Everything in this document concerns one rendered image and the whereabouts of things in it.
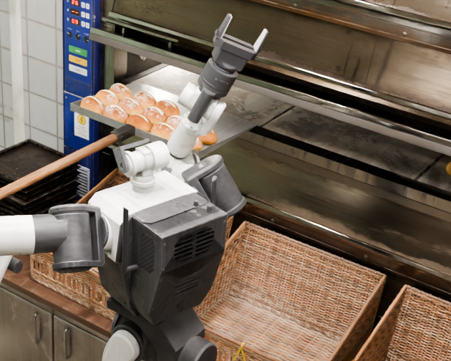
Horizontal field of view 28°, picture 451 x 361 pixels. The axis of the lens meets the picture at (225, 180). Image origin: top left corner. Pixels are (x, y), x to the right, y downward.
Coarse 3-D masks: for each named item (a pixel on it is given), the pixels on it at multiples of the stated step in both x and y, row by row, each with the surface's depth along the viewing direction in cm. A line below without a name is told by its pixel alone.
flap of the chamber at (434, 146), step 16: (128, 32) 325; (128, 48) 305; (176, 48) 314; (176, 64) 296; (192, 64) 293; (240, 80) 284; (272, 80) 292; (288, 80) 297; (272, 96) 279; (288, 96) 276; (320, 96) 283; (336, 96) 288; (320, 112) 272; (336, 112) 269; (368, 112) 274; (384, 112) 278; (368, 128) 264; (384, 128) 261; (432, 128) 270; (416, 144) 257; (432, 144) 255
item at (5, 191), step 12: (96, 144) 284; (108, 144) 288; (72, 156) 276; (84, 156) 280; (48, 168) 268; (60, 168) 271; (24, 180) 260; (36, 180) 264; (0, 192) 253; (12, 192) 257
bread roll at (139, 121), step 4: (132, 116) 300; (136, 116) 299; (140, 116) 299; (144, 116) 299; (128, 120) 300; (132, 120) 299; (136, 120) 298; (140, 120) 298; (144, 120) 298; (148, 120) 299; (132, 124) 299; (136, 124) 298; (140, 124) 298; (144, 124) 297; (148, 124) 298; (140, 128) 298; (144, 128) 298; (148, 128) 298; (148, 132) 299
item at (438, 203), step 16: (256, 128) 310; (256, 144) 308; (272, 144) 304; (288, 144) 301; (304, 144) 302; (304, 160) 299; (320, 160) 296; (336, 160) 293; (352, 160) 294; (352, 176) 291; (368, 176) 288; (384, 176) 286; (400, 176) 287; (400, 192) 283; (416, 192) 280; (432, 192) 279; (448, 192) 280; (448, 208) 276
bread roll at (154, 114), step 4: (148, 108) 305; (152, 108) 305; (156, 108) 305; (144, 112) 306; (148, 112) 304; (152, 112) 304; (156, 112) 304; (160, 112) 304; (164, 112) 306; (148, 116) 304; (152, 116) 304; (156, 116) 304; (160, 116) 304; (164, 116) 304; (152, 120) 304; (156, 120) 304; (160, 120) 304; (164, 120) 304; (152, 124) 305
